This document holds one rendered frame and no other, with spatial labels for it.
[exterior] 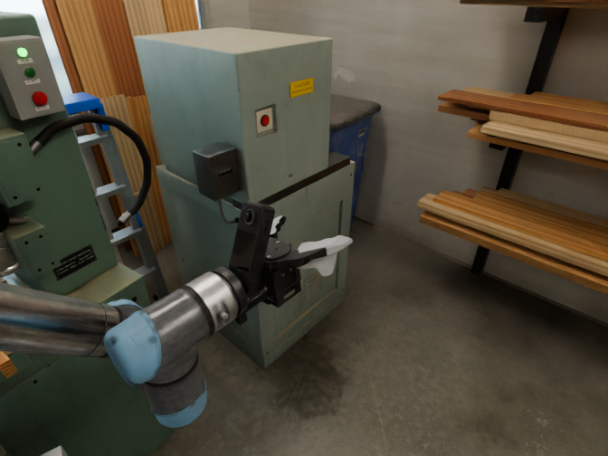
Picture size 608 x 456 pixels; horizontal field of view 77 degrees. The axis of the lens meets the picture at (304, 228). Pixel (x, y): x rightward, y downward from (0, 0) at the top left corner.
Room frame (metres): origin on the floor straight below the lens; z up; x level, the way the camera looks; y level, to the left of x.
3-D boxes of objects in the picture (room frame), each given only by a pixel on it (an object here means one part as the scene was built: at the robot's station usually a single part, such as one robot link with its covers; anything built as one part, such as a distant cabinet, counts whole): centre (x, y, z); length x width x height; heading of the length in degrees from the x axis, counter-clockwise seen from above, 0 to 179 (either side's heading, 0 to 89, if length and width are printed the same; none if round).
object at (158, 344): (0.32, 0.18, 1.21); 0.11 x 0.08 x 0.09; 138
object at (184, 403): (0.34, 0.19, 1.12); 0.11 x 0.08 x 0.11; 47
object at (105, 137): (1.64, 0.95, 0.58); 0.27 x 0.25 x 1.16; 48
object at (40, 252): (0.78, 0.69, 1.02); 0.09 x 0.07 x 0.12; 55
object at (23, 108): (0.90, 0.62, 1.40); 0.10 x 0.06 x 0.16; 145
